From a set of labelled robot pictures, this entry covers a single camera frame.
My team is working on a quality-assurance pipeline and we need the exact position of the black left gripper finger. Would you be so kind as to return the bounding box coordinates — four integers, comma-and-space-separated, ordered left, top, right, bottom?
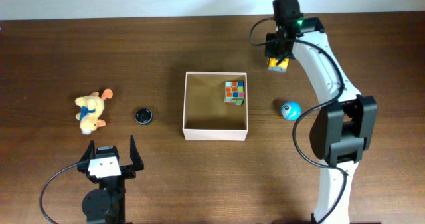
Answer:
130, 135, 144, 170
80, 140, 96, 162

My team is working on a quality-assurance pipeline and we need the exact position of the yellow grey toy truck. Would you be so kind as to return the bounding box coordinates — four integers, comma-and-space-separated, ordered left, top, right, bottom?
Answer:
267, 58, 290, 72

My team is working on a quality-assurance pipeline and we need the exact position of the colourful puzzle cube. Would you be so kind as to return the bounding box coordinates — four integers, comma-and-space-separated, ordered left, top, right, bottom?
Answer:
224, 80, 246, 106

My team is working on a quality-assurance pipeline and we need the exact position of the beige cardboard box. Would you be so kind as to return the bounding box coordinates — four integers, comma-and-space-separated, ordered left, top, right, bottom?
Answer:
182, 72, 248, 141

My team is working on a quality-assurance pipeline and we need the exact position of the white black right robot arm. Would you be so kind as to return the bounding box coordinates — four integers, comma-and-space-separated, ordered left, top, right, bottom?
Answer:
266, 17, 378, 223

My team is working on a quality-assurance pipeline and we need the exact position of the black round lid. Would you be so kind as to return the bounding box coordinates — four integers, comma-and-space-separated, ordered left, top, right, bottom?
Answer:
135, 108, 153, 125

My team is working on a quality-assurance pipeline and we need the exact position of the yellow plush duck toy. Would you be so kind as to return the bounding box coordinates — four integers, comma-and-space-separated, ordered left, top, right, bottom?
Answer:
75, 88, 113, 135

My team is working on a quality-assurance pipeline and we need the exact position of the blue ball toy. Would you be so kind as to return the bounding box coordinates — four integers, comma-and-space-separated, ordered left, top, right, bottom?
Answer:
281, 101, 301, 121

